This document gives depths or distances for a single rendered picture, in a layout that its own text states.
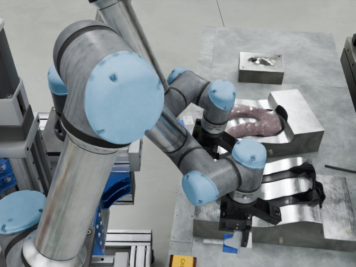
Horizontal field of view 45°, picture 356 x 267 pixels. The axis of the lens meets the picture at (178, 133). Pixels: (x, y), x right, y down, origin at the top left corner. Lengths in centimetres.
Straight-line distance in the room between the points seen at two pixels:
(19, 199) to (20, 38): 329
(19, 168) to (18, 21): 342
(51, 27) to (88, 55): 365
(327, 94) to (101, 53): 154
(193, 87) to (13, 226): 57
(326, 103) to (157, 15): 266
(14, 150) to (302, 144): 104
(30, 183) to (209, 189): 49
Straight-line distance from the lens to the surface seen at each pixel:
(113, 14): 101
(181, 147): 95
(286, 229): 135
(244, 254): 123
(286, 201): 138
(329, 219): 144
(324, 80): 212
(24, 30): 429
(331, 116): 191
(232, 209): 109
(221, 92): 112
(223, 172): 92
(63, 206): 72
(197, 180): 90
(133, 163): 141
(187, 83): 115
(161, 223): 241
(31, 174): 115
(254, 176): 96
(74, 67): 62
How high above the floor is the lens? 196
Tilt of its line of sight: 42 degrees down
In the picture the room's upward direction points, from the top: straight up
